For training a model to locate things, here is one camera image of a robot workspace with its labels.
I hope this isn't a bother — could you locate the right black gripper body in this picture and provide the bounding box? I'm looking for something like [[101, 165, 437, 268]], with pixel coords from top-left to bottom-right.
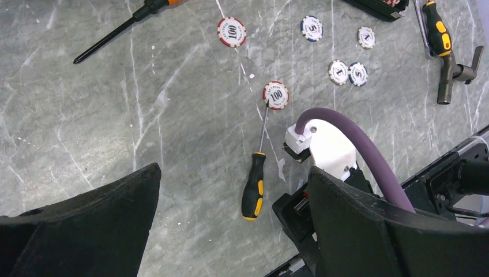
[[272, 168, 378, 276]]

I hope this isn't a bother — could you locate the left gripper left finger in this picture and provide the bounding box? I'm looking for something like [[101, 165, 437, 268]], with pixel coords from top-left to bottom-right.
[[1, 163, 161, 276]]

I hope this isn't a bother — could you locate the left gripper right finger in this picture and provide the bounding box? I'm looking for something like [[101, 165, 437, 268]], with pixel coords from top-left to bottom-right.
[[307, 167, 488, 276]]

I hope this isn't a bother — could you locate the grey white 1 chip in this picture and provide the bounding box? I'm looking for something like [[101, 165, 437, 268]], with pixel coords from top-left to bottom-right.
[[328, 59, 349, 85], [357, 26, 375, 50]]

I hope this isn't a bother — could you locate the grey metal T wrench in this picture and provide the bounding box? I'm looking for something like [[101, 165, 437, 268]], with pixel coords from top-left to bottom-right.
[[437, 46, 484, 105]]

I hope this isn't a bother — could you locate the black poker chip case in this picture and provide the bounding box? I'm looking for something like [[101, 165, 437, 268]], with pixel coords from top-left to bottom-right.
[[344, 0, 409, 23]]

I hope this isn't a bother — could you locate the silver wrench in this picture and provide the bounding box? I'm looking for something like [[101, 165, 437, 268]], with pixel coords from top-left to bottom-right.
[[411, 0, 433, 59]]

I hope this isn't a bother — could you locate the yellow black handle screwdriver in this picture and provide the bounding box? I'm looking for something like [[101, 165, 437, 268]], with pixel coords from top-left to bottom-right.
[[241, 100, 269, 221]]

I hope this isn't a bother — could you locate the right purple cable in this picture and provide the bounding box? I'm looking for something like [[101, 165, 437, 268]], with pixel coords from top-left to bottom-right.
[[294, 107, 416, 214]]

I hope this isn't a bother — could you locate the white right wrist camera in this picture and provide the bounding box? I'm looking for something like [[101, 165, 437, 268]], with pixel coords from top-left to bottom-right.
[[283, 119, 358, 181]]

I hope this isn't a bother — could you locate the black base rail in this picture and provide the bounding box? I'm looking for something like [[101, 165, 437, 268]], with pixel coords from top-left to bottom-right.
[[281, 128, 488, 276]]

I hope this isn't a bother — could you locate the yellow black handle tool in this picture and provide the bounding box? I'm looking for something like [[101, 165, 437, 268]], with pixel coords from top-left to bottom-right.
[[422, 1, 452, 57]]

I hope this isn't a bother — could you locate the orange handle screwdriver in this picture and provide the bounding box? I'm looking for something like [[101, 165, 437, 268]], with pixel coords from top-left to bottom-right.
[[73, 0, 180, 65]]

